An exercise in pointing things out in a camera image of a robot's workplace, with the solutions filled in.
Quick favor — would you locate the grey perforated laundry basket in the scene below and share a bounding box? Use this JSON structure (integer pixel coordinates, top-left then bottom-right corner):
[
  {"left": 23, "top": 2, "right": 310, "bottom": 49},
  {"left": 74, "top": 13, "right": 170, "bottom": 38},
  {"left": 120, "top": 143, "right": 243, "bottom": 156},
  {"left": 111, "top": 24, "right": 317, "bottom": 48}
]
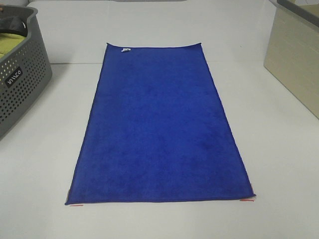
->
[{"left": 0, "top": 5, "right": 52, "bottom": 137}]

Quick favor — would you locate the yellow-green towel in basket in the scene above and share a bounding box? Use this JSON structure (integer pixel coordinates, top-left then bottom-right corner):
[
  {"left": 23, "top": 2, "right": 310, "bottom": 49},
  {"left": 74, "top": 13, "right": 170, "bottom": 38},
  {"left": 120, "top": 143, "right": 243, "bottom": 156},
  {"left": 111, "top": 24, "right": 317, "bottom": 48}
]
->
[{"left": 0, "top": 33, "right": 25, "bottom": 58}]

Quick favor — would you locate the black cloth in basket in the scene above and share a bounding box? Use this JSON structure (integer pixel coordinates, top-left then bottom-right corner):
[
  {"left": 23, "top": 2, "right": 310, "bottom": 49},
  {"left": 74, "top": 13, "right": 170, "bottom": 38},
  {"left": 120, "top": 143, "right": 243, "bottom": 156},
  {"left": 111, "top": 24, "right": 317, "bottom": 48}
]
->
[{"left": 0, "top": 16, "right": 28, "bottom": 37}]

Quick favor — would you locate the blue towel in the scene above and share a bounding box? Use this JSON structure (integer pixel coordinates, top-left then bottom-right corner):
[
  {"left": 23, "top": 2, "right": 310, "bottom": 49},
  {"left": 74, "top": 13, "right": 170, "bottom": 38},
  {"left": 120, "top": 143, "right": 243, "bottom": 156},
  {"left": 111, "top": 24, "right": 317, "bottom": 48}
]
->
[{"left": 66, "top": 43, "right": 254, "bottom": 205}]

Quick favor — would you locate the beige storage bin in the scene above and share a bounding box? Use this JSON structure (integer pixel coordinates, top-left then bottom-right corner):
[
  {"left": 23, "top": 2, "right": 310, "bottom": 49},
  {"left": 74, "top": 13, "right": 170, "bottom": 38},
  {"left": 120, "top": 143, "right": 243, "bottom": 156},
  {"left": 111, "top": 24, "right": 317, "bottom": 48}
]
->
[{"left": 264, "top": 0, "right": 319, "bottom": 117}]

